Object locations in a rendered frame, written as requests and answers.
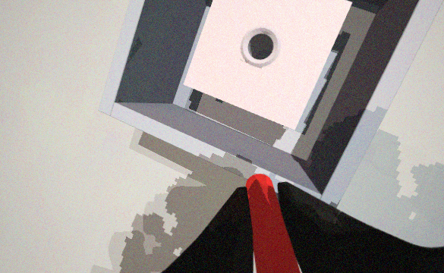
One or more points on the red peg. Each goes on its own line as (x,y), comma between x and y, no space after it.
(272,247)

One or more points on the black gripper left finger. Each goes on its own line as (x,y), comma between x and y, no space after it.
(225,245)

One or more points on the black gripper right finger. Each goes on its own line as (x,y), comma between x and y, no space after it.
(326,240)

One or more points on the grey box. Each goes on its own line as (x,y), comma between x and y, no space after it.
(372,53)

